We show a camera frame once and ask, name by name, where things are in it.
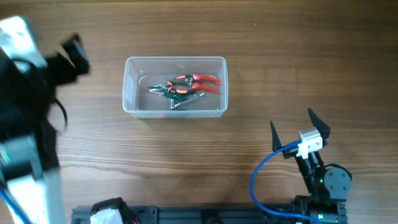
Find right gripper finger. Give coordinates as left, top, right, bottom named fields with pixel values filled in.
left=270, top=121, right=282, bottom=152
left=308, top=108, right=331, bottom=139

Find orange black needle-nose pliers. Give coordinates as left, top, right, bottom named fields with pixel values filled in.
left=149, top=82, right=195, bottom=95

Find red handled snips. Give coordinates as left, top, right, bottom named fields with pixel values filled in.
left=167, top=74, right=221, bottom=94

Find small silver wrench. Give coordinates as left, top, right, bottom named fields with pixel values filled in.
left=170, top=93, right=206, bottom=110

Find green handled screwdriver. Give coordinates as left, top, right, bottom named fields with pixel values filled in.
left=159, top=92, right=186, bottom=101

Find clear plastic container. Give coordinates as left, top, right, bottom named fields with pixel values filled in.
left=123, top=56, right=229, bottom=119

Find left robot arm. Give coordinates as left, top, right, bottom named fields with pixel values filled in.
left=1, top=34, right=90, bottom=223

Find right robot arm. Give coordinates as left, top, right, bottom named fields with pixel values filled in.
left=271, top=108, right=353, bottom=224

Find right blue cable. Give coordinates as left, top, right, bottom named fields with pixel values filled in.
left=249, top=139, right=324, bottom=224

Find blue cable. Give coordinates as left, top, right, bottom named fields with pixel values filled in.
left=249, top=139, right=324, bottom=224
left=0, top=185, right=32, bottom=224

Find left blue cable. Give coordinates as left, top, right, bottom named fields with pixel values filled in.
left=0, top=185, right=32, bottom=224

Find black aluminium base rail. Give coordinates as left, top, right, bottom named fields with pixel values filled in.
left=71, top=203, right=348, bottom=224

